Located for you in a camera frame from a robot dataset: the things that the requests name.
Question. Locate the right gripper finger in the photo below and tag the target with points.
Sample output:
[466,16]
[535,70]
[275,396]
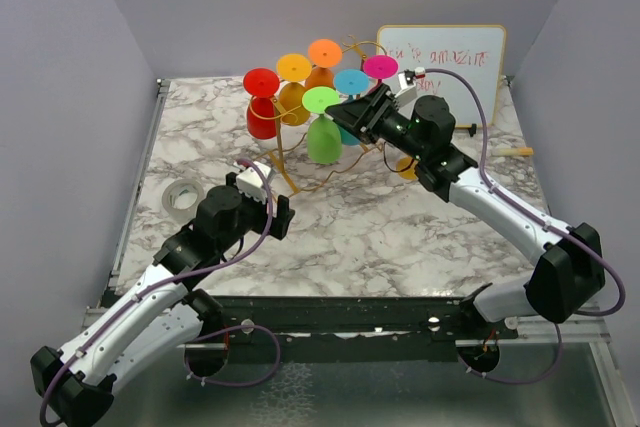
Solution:
[356,119]
[382,99]

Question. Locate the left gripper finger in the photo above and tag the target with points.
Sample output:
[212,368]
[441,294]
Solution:
[282,220]
[231,187]

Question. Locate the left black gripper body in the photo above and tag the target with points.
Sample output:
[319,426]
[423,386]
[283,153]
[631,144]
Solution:
[253,217]

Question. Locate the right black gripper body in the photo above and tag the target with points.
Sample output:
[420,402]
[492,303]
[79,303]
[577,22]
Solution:
[393,128]

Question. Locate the green wine glass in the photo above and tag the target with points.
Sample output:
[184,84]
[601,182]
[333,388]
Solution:
[324,144]

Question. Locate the yellow wine glass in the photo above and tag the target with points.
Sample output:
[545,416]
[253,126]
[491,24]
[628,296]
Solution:
[405,168]

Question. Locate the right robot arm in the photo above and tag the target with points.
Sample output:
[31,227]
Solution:
[566,270]

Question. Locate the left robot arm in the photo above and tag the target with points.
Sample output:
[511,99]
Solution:
[164,308]

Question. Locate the magenta wine glass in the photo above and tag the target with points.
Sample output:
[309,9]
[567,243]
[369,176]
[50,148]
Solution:
[379,68]

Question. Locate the teal wine glass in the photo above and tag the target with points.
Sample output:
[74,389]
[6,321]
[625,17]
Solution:
[350,83]

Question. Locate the orange wine glass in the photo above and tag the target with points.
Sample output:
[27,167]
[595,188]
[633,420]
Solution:
[324,54]

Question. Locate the amber wine glass rear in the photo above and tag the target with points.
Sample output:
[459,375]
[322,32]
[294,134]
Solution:
[293,69]

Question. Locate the red wine glass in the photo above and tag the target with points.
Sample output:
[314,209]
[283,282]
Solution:
[261,84]

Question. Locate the clear tape roll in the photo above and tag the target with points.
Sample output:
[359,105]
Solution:
[181,198]

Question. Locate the whiteboard marker pen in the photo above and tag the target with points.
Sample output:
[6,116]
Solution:
[513,152]

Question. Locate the small whiteboard with writing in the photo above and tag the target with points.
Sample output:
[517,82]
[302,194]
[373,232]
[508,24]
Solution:
[475,52]

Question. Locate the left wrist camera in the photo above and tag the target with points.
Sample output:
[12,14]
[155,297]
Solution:
[250,184]

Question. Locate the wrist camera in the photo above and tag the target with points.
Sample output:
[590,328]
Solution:
[408,80]
[250,184]

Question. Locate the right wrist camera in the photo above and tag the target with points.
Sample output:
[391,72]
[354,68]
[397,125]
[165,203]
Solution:
[408,80]

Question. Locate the gold wire glass rack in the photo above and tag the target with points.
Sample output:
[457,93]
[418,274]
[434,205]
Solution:
[288,152]

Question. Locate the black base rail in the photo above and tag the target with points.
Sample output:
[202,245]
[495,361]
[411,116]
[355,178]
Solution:
[343,329]

